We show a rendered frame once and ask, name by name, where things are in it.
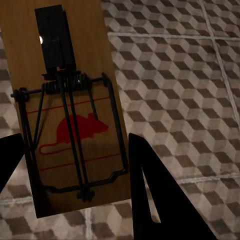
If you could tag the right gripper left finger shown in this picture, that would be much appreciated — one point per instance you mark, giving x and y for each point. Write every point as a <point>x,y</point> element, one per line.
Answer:
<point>11,152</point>

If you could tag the mousetrap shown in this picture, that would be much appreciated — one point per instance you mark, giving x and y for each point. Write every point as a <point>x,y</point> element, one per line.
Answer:
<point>67,102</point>

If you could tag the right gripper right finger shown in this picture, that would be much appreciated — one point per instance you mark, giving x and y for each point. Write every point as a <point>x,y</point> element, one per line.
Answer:
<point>179,218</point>

